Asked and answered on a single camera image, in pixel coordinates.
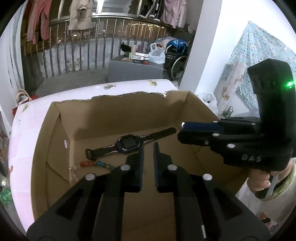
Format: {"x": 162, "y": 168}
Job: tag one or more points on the white cup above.
{"x": 134, "y": 49}

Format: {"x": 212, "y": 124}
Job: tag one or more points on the pink balloon-print tablecloth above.
{"x": 20, "y": 150}

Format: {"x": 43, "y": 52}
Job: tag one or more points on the pink hanging jacket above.
{"x": 38, "y": 18}

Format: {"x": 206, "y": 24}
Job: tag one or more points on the black white-striped hanging jacket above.
{"x": 149, "y": 8}

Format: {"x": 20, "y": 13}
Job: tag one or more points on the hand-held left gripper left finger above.
{"x": 138, "y": 173}

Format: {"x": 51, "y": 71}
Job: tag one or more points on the wheelchair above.
{"x": 177, "y": 64}

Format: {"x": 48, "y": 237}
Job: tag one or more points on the blue patterned curtain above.
{"x": 254, "y": 46}

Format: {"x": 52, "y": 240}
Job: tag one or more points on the red gift bag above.
{"x": 23, "y": 102}

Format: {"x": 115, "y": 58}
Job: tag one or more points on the green can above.
{"x": 229, "y": 111}

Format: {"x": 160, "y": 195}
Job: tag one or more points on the black phone stand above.
{"x": 125, "y": 48}

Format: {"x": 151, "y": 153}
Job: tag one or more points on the person's right hand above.
{"x": 259, "y": 180}

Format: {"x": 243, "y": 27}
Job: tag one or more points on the grey cabinet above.
{"x": 134, "y": 70}

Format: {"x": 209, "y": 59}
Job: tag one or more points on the green plastic bottle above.
{"x": 5, "y": 197}

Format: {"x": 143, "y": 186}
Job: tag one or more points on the dark blue smart watch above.
{"x": 127, "y": 142}

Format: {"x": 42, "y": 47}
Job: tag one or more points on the green fluffy garment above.
{"x": 286, "y": 185}

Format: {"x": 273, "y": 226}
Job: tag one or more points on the blue bag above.
{"x": 177, "y": 44}

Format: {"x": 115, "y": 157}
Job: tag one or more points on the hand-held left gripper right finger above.
{"x": 158, "y": 173}

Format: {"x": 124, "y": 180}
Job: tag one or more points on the white shoe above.
{"x": 77, "y": 64}
{"x": 69, "y": 66}

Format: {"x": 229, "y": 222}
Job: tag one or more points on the crumpled white plastic bag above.
{"x": 209, "y": 102}

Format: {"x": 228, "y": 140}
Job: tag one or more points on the pink hanging garment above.
{"x": 173, "y": 12}

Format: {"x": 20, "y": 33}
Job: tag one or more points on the brown cardboard box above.
{"x": 104, "y": 120}

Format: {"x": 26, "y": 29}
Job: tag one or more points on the flat white box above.
{"x": 138, "y": 55}

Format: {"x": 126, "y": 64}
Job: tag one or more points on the metal balcony railing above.
{"x": 97, "y": 46}

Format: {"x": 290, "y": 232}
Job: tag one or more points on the beige hanging coat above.
{"x": 79, "y": 15}

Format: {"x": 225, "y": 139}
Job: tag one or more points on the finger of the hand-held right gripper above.
{"x": 198, "y": 126}
{"x": 196, "y": 138}

